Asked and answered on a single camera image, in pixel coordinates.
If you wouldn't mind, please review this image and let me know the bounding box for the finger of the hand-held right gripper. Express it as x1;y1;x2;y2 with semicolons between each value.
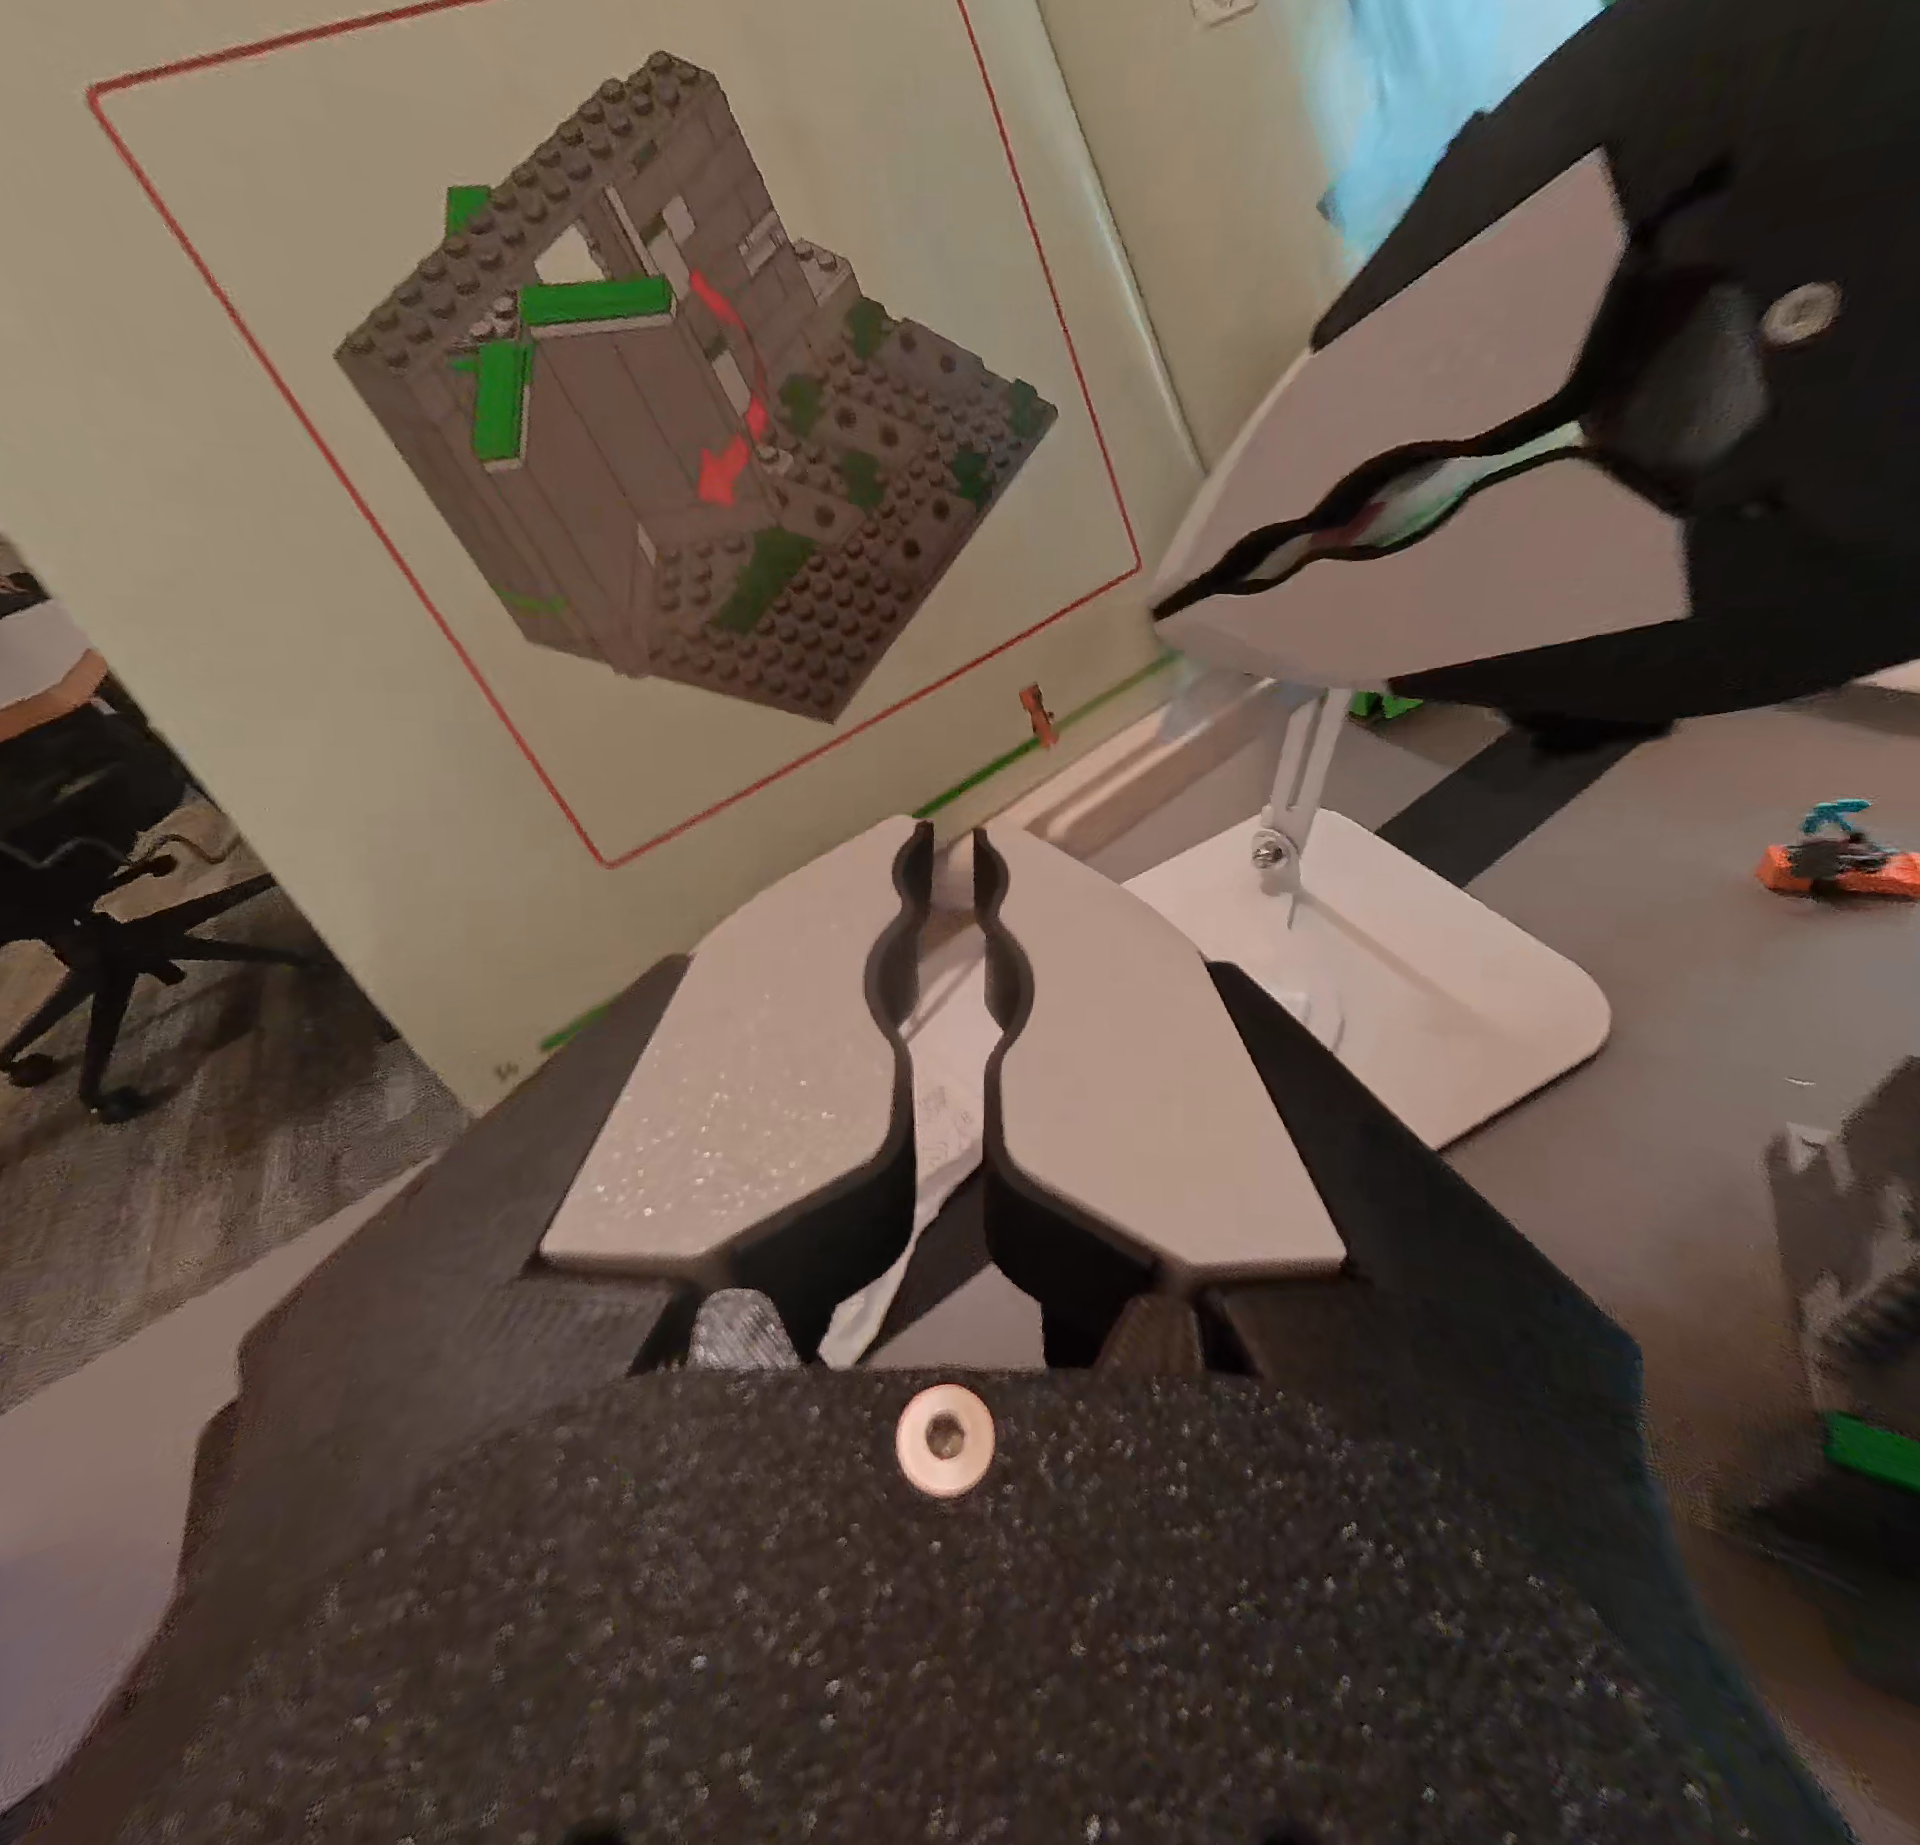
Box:
1154;446;1694;691
1154;152;1632;619

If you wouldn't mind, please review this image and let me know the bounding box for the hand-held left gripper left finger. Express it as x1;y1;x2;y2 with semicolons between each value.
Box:
542;817;933;1359

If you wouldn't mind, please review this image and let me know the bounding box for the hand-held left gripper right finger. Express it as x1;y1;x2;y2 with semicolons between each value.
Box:
973;823;1352;1364

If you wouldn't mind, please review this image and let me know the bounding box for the grey brick wall model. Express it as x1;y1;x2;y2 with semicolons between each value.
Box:
1771;1057;1920;1696

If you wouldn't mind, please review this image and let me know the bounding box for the green tile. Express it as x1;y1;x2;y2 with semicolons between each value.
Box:
1826;1412;1920;1495

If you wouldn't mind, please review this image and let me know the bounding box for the building instruction booklet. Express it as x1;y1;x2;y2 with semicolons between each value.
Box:
0;0;1352;1117

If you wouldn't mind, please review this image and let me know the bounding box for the grey desk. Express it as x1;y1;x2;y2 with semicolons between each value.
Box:
0;680;1920;1845

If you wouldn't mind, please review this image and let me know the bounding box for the small printed paper bag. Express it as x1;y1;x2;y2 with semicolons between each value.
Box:
815;959;1008;1372

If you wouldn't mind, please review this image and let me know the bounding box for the white adjustable book stand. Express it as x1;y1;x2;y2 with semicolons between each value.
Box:
1037;646;1610;1154

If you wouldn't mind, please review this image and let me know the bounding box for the orange toy brick figure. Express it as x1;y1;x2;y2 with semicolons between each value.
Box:
1756;797;1920;909

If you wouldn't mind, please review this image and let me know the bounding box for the black office chair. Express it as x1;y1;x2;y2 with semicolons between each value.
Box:
0;673;357;1124

